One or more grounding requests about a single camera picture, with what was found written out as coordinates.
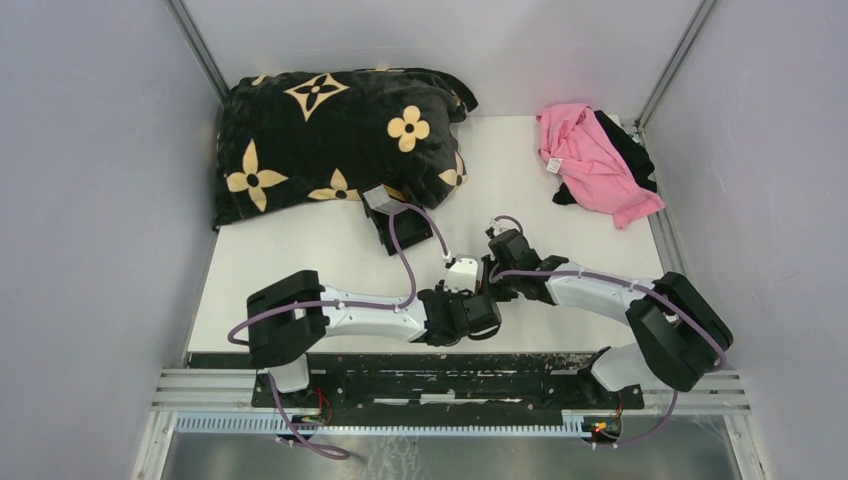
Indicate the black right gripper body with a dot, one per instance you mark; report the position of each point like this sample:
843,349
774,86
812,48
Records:
505,289

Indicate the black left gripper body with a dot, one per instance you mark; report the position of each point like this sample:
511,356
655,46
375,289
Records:
450,296

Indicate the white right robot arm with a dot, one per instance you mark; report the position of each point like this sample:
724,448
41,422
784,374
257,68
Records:
678,336

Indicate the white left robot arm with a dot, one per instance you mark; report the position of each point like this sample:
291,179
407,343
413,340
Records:
287,318

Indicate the white card stack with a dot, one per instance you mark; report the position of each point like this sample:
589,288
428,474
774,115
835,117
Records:
384,199

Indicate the pink cloth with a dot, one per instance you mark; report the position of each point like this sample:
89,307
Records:
553,123

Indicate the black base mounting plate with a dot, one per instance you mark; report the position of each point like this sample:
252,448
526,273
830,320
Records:
450,389

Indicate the black cloth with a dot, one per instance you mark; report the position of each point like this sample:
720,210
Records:
629,149

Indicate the black floral plush pillow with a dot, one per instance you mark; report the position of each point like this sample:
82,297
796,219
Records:
300,137

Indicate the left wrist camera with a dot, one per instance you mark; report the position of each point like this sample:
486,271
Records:
462,275

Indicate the white slotted cable duct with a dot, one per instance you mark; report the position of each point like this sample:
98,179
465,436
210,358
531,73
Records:
269,423

